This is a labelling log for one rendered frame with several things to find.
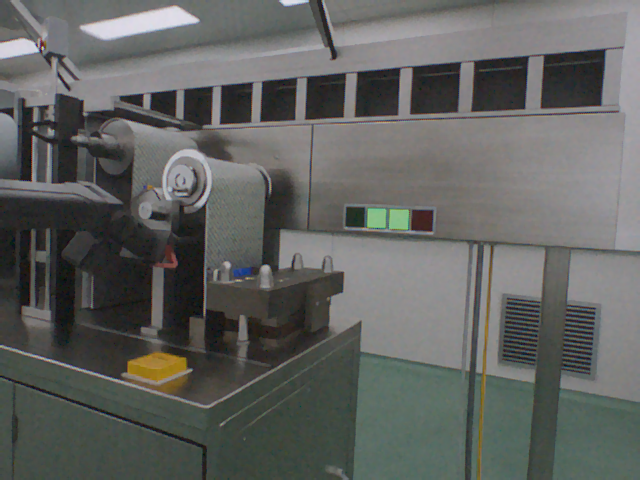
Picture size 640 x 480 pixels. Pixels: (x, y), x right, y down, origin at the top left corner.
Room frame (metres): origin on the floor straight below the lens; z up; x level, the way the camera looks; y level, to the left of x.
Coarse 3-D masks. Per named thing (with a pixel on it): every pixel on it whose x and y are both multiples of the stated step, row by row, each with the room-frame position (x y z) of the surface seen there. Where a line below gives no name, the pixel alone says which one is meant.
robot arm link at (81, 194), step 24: (0, 192) 0.49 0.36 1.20; (24, 192) 0.53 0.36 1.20; (48, 192) 0.57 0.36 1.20; (72, 192) 0.62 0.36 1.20; (96, 192) 0.70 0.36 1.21; (0, 216) 0.50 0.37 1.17; (24, 216) 0.54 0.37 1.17; (48, 216) 0.58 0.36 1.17; (72, 216) 0.62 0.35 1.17; (96, 216) 0.66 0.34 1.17
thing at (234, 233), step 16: (208, 208) 1.01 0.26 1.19; (224, 208) 1.06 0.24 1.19; (240, 208) 1.12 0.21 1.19; (256, 208) 1.18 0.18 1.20; (208, 224) 1.01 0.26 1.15; (224, 224) 1.06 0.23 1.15; (240, 224) 1.12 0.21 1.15; (256, 224) 1.19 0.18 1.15; (208, 240) 1.01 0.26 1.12; (224, 240) 1.06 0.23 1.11; (240, 240) 1.12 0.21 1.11; (256, 240) 1.19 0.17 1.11; (208, 256) 1.01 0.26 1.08; (224, 256) 1.07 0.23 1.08; (240, 256) 1.13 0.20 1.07; (256, 256) 1.19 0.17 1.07; (208, 272) 1.01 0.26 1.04
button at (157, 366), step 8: (160, 352) 0.78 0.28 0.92; (136, 360) 0.74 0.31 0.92; (144, 360) 0.74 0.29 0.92; (152, 360) 0.74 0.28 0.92; (160, 360) 0.74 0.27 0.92; (168, 360) 0.75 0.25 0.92; (176, 360) 0.75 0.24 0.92; (184, 360) 0.76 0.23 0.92; (128, 368) 0.73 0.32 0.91; (136, 368) 0.72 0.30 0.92; (144, 368) 0.71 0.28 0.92; (152, 368) 0.71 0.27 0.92; (160, 368) 0.71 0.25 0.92; (168, 368) 0.72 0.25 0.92; (176, 368) 0.74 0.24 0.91; (184, 368) 0.76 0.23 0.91; (144, 376) 0.71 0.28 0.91; (152, 376) 0.71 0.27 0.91; (160, 376) 0.71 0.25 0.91; (168, 376) 0.72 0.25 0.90
